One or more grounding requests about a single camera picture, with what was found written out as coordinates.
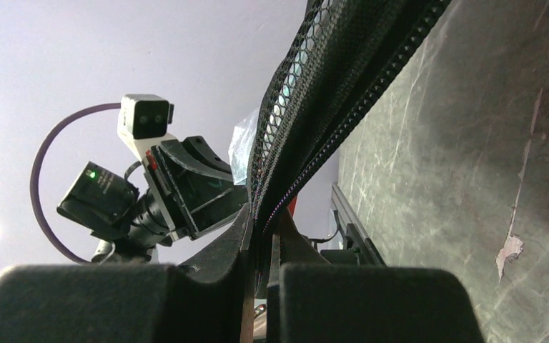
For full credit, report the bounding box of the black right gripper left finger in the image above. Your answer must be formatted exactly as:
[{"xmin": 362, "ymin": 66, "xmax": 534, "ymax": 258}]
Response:
[{"xmin": 0, "ymin": 206, "xmax": 253, "ymax": 342}]

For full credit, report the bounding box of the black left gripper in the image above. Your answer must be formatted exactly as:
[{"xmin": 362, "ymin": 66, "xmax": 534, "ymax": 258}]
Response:
[{"xmin": 56, "ymin": 136, "xmax": 247, "ymax": 248}]

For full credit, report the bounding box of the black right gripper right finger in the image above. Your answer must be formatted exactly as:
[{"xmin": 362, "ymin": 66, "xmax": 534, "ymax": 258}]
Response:
[{"xmin": 266, "ymin": 214, "xmax": 484, "ymax": 342}]

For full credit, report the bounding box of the red medicine kit case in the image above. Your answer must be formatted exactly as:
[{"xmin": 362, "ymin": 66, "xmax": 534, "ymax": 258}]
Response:
[{"xmin": 246, "ymin": 0, "xmax": 549, "ymax": 343}]

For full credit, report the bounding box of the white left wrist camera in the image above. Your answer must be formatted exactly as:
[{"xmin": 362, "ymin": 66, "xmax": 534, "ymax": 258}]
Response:
[{"xmin": 117, "ymin": 94, "xmax": 176, "ymax": 161}]

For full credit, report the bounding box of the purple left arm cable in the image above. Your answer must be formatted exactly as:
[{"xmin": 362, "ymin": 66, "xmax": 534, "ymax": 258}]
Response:
[{"xmin": 29, "ymin": 102, "xmax": 123, "ymax": 265}]

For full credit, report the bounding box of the alcohol wipes clear bag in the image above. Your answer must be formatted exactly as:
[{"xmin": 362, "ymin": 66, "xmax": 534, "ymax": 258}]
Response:
[{"xmin": 228, "ymin": 108, "xmax": 259, "ymax": 186}]

